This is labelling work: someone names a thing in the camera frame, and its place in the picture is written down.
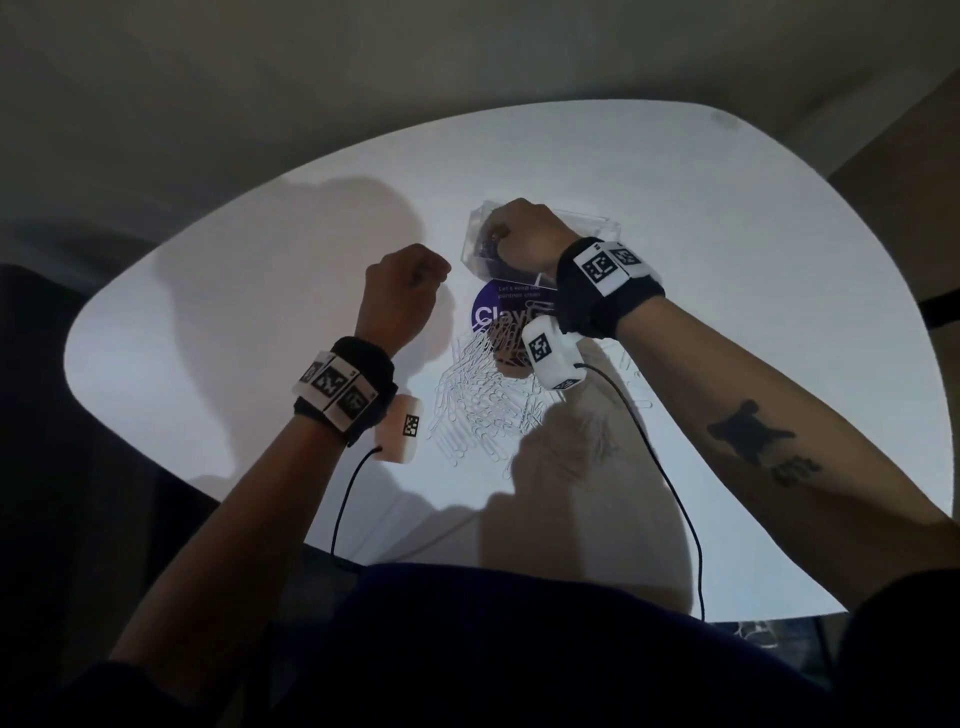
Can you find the person's right hand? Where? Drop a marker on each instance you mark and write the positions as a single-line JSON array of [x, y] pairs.
[[529, 236]]

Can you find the person's left hand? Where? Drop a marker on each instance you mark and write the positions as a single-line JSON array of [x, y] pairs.
[[401, 296]]

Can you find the clear plastic two-compartment box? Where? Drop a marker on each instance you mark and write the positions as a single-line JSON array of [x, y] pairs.
[[480, 240]]

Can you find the pile of mixed paper clips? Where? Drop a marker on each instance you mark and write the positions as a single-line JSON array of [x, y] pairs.
[[487, 397]]

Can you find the person's left forearm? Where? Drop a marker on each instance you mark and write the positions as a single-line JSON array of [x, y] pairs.
[[225, 570]]

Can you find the person's right forearm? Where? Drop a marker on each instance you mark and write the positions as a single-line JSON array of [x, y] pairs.
[[795, 450]]

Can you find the person's dark blue clothing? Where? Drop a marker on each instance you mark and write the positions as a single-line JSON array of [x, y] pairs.
[[540, 652]]

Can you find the round purple sticker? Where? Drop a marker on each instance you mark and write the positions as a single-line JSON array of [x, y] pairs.
[[495, 307]]

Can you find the black right wristband with markers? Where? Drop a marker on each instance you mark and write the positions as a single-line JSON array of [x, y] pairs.
[[607, 289]]

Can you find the black wristband with markers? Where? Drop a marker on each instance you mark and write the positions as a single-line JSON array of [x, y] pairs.
[[345, 390], [607, 289]]

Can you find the black left wristband with markers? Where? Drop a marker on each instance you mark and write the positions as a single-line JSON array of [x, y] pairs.
[[345, 390]]

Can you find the black bar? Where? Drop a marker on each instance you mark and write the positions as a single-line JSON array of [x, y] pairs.
[[941, 307]]

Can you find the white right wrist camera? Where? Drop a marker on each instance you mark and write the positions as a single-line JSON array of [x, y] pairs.
[[551, 352]]

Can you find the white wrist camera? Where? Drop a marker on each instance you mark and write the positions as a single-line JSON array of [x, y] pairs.
[[551, 352], [401, 431]]

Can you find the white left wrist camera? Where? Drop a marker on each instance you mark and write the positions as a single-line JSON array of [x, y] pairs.
[[401, 431]]

